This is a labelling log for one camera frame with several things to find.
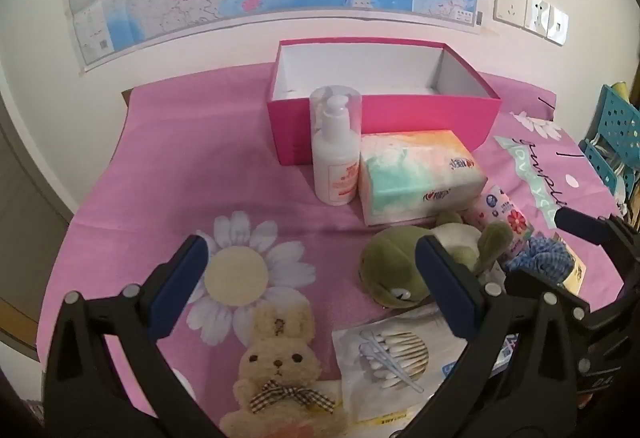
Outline blue perforated plastic basket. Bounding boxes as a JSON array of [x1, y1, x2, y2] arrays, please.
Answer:
[[580, 84, 640, 199]]

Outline pastel tissue pack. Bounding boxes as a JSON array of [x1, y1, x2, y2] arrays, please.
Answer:
[[359, 130, 488, 227]]

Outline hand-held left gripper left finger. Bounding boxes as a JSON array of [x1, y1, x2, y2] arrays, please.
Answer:
[[42, 234, 221, 438]]

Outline pink daisy print bedsheet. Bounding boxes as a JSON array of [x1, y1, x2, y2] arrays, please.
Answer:
[[37, 62, 631, 438]]

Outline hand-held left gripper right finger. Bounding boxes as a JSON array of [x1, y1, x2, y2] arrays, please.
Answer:
[[400, 235, 585, 438]]

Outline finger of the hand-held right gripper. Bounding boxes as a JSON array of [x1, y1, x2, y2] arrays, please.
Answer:
[[504, 268, 593, 319], [552, 207, 618, 246]]

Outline cotton swab bag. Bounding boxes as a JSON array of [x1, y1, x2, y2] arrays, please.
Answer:
[[332, 303, 521, 424]]

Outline white wall socket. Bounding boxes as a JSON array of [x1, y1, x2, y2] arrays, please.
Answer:
[[494, 0, 528, 27]]

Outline beige wooden door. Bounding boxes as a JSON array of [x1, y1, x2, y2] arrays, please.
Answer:
[[0, 92, 76, 364]]

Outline blue scrunchie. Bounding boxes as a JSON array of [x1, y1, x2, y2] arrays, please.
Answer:
[[505, 235, 576, 286]]

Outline floral pocket tissue packet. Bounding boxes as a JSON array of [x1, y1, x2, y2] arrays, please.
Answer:
[[462, 184, 536, 263]]

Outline green frog plush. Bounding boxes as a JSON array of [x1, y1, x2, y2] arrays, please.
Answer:
[[359, 210, 513, 309]]

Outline white lotion pump bottle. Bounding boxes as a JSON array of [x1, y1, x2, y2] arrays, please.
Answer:
[[309, 85, 363, 207]]

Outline pink cardboard box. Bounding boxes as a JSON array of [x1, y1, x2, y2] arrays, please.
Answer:
[[266, 39, 502, 167]]

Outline beige bunny plush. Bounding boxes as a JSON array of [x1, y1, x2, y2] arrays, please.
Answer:
[[220, 302, 348, 438]]

